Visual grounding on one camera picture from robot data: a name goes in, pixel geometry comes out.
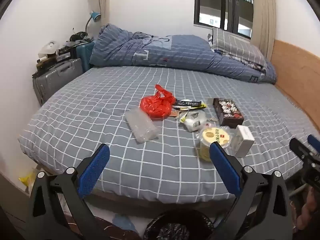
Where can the blue desk lamp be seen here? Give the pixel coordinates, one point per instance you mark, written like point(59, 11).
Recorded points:
point(94, 16)

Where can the grey checked pillow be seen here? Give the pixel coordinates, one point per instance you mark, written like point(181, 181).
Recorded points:
point(237, 47)

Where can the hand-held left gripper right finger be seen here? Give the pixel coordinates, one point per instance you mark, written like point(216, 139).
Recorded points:
point(225, 170)

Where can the dark printed box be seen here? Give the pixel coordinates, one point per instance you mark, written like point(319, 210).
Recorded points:
point(227, 113)

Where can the small orange wrapper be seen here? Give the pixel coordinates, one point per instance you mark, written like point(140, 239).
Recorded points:
point(175, 115)

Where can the red plastic bag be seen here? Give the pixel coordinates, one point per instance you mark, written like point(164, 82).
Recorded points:
point(157, 103)

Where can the teal suitcase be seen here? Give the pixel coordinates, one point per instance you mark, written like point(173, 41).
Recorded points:
point(83, 55)

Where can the white plastic item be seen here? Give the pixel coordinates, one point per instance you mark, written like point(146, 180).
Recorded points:
point(48, 47)

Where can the round container yellow lid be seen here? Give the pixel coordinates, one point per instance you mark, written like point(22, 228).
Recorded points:
point(215, 136)

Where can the blue striped duvet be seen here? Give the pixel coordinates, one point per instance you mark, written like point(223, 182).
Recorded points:
point(175, 52)

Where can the wooden headboard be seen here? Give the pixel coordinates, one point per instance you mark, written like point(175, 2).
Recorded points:
point(297, 75)

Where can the clear bubble wrap bundle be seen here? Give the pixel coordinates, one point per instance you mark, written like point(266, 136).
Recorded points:
point(141, 127)

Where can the dark framed window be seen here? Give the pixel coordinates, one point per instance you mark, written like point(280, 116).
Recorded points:
point(222, 7)

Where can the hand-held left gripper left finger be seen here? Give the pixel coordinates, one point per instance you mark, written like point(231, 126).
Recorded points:
point(93, 170)

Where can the person's right hand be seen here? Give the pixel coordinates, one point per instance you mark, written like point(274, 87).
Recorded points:
point(308, 212)

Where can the beige curtain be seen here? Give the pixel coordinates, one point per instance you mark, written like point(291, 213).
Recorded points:
point(103, 0)
point(262, 17)

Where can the yellow plastic bag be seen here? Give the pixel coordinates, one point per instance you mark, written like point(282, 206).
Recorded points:
point(27, 177)

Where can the trash bin black liner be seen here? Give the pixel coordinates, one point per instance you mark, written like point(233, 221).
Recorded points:
point(177, 226)

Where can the blue cloth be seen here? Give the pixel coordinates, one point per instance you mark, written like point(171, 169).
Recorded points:
point(122, 223)

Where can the black snack wrapper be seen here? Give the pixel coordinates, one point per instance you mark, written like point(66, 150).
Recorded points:
point(190, 103)

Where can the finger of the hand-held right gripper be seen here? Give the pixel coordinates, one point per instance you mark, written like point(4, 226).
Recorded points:
point(298, 147)
point(314, 142)

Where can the small white box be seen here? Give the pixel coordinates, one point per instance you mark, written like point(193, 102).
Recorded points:
point(242, 140)

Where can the bed with grey checked sheet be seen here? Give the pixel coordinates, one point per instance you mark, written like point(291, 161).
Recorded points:
point(100, 120)

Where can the yellow white snack wrapper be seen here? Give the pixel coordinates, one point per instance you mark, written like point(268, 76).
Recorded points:
point(183, 117)

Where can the grey suitcase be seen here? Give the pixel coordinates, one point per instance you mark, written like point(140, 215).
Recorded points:
point(57, 77)

